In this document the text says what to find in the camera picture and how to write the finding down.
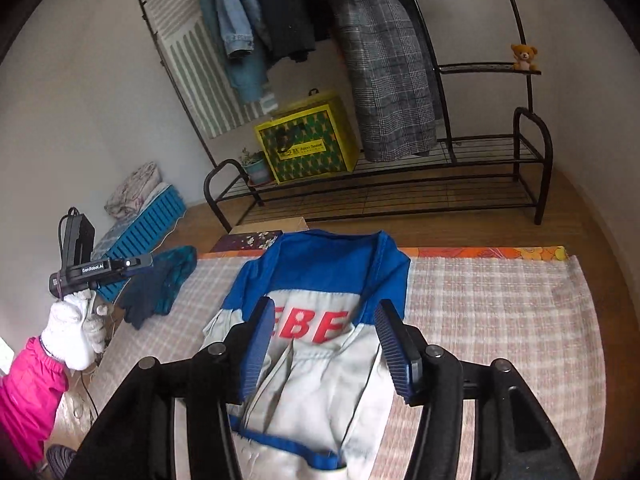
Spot dark striped slipper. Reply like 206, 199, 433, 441
46, 443, 79, 479

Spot blue denim jacket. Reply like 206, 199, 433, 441
191, 0, 272, 104

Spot black metal clothes rack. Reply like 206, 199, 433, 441
133, 0, 554, 234

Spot orange floral sheet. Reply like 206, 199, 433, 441
196, 245, 572, 262

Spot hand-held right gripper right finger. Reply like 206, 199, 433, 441
374, 299, 577, 480

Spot pink checked blanket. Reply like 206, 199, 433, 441
54, 251, 607, 480

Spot green striped hanging cloth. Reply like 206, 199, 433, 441
144, 0, 279, 139

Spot black cable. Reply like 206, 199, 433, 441
75, 367, 103, 423

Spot purple floral box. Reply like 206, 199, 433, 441
211, 229, 284, 254

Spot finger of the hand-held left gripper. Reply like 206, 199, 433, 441
122, 254, 154, 275

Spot small teddy bear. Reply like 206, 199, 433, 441
509, 43, 541, 73

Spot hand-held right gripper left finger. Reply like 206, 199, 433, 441
75, 296, 277, 480

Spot dark blue garment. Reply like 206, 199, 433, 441
115, 245, 199, 332

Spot person's left hand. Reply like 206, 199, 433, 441
40, 290, 114, 372

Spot floral folded cloth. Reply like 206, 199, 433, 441
103, 161, 163, 219

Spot grey plaid coat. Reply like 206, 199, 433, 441
305, 0, 445, 163

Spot black coat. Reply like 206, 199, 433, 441
246, 0, 332, 64

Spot yellow green patterned box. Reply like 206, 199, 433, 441
252, 89, 361, 186

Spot blue slatted crate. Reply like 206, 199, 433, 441
91, 182, 188, 307

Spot person's left forearm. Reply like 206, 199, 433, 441
0, 336, 70, 472

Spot small potted plant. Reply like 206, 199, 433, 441
238, 146, 276, 187

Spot white and blue jacket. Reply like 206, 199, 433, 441
201, 229, 412, 480

